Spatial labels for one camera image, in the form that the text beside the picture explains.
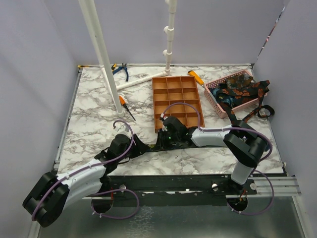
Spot blue handled pliers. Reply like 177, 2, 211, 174
111, 62, 129, 82

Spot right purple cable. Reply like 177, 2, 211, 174
160, 103, 275, 216

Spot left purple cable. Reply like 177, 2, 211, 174
31, 120, 140, 222

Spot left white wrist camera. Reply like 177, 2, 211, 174
114, 124, 131, 138

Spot blue floral tie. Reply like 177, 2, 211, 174
209, 88, 236, 108

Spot white pvc pipe frame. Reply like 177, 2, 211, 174
79, 0, 177, 117

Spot purple cable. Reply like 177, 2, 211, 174
31, 120, 140, 222
160, 103, 275, 216

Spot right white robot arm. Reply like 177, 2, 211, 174
153, 117, 272, 194

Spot pink perforated plastic basket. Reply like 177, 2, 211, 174
204, 70, 274, 122

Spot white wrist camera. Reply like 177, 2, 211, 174
114, 124, 131, 138
159, 113, 168, 122

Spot yellow black tool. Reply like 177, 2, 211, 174
77, 65, 94, 68

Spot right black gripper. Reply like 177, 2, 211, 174
155, 128, 180, 150

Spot black metal base rail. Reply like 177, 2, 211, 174
49, 173, 285, 208

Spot dark paisley tie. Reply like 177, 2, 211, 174
226, 74, 253, 89

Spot yellow utility knife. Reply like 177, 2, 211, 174
187, 70, 205, 87

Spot black orange floral tie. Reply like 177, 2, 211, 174
219, 80, 275, 122

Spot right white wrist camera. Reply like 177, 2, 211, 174
159, 113, 168, 122

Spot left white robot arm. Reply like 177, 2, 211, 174
22, 134, 150, 227

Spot yellow handled cutter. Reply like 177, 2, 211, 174
111, 63, 117, 71

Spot navy yellow floral tie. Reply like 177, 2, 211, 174
148, 142, 197, 152

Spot wooden compartment tray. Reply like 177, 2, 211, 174
152, 76, 205, 132

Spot orange handled screwdriver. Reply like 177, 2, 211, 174
119, 96, 136, 121

